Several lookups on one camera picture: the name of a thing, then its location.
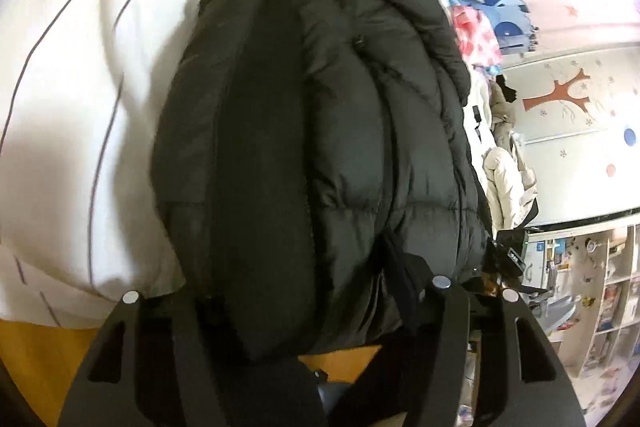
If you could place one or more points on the olive padded jacket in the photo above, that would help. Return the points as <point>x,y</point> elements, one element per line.
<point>500,114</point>

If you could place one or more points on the small black cloth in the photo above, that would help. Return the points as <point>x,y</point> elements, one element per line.
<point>507,91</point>

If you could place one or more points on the cream puffer jacket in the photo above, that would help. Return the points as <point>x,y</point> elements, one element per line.
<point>505,182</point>

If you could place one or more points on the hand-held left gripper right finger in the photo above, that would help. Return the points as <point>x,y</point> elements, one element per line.
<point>440,307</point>

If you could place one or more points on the white cluttered shelf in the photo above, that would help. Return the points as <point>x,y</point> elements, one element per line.
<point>615,267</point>

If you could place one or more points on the brown tree wall sticker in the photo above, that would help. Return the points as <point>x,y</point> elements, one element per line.
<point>560,92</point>

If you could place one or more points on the black puffer jacket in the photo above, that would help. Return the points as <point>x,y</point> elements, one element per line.
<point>300,132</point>

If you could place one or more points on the pink checked cloth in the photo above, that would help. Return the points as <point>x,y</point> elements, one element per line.
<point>475,37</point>

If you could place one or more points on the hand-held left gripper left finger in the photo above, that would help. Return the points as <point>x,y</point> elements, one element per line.
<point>185,332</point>

